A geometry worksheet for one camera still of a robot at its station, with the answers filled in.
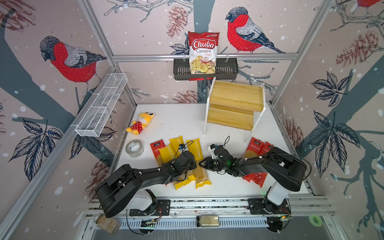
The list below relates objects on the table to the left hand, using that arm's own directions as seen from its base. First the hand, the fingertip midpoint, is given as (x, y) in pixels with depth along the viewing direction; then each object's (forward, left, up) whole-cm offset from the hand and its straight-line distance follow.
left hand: (196, 161), depth 86 cm
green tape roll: (-29, -57, -3) cm, 64 cm away
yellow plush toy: (+30, +37, +2) cm, 48 cm away
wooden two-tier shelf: (+17, -21, +29) cm, 40 cm away
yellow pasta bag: (-9, -3, -2) cm, 10 cm away
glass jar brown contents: (-30, +40, +1) cm, 50 cm away
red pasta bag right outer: (-10, -34, -1) cm, 36 cm away
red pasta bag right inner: (+7, -36, -1) cm, 37 cm away
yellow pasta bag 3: (+5, +17, 0) cm, 18 cm away
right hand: (-3, -1, -2) cm, 4 cm away
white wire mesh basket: (+12, +50, +27) cm, 58 cm away
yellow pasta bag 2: (+14, +13, -3) cm, 20 cm away
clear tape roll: (+11, +40, -4) cm, 42 cm away
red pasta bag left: (+11, +27, -3) cm, 29 cm away
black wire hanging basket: (+49, -20, +31) cm, 61 cm away
